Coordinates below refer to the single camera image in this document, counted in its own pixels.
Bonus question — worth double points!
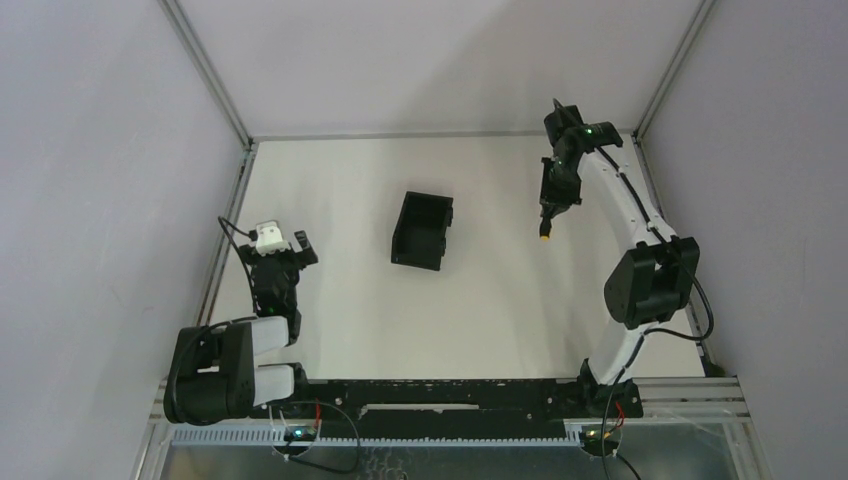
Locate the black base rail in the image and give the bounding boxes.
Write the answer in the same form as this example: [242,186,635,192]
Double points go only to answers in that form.
[251,377,644,440]

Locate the left black cable loop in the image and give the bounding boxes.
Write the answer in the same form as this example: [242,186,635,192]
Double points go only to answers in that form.
[270,400,363,476]

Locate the aluminium frame front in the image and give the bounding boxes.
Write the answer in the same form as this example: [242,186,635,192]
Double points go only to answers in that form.
[135,377,770,479]

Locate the black plastic bin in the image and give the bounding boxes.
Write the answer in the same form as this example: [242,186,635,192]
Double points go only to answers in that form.
[390,191,453,271]

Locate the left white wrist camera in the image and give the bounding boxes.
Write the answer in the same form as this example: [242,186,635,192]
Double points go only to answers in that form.
[249,220,291,256]

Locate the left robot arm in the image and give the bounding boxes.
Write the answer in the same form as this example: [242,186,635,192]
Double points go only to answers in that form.
[163,226,318,426]

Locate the yellow black screwdriver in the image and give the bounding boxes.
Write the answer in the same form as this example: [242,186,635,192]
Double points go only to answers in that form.
[539,214,552,241]

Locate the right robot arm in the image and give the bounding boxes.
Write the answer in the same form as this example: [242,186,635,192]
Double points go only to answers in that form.
[539,100,705,419]

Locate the right base cable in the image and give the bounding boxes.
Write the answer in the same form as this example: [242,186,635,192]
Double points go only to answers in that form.
[574,397,643,480]

